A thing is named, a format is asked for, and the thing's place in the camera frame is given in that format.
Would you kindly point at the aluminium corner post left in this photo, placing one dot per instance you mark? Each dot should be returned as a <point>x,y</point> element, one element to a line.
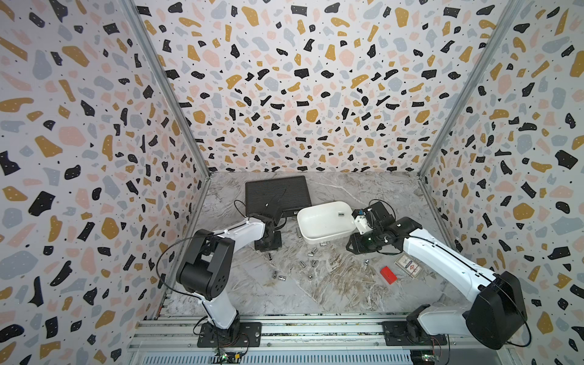
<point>133,17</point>

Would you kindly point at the black ribbed tool case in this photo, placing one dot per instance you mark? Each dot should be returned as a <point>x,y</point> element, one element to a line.
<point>290,194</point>

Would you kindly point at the small printed card box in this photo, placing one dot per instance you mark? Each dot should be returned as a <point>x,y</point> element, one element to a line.
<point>410,266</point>

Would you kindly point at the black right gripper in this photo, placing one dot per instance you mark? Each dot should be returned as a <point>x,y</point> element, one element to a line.
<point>353,245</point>

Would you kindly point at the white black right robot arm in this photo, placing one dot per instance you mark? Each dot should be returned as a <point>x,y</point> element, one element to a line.
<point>495,309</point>

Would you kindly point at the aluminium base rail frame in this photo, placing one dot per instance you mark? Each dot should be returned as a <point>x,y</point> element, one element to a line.
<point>364,338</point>

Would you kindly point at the aluminium corner post right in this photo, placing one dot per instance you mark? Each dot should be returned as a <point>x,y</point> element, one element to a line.
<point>506,20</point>

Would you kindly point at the aluminium corner post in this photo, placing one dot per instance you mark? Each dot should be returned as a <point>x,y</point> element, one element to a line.
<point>133,17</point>
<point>506,20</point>

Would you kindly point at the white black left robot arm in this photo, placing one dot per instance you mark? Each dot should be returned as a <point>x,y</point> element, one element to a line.
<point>206,265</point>

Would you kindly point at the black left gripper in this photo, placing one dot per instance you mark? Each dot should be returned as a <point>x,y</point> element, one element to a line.
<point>277,243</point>

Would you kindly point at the red plastic block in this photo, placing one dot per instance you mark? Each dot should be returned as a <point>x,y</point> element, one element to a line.
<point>388,275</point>

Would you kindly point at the white plastic storage box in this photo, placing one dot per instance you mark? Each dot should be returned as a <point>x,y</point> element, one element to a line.
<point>321,223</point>

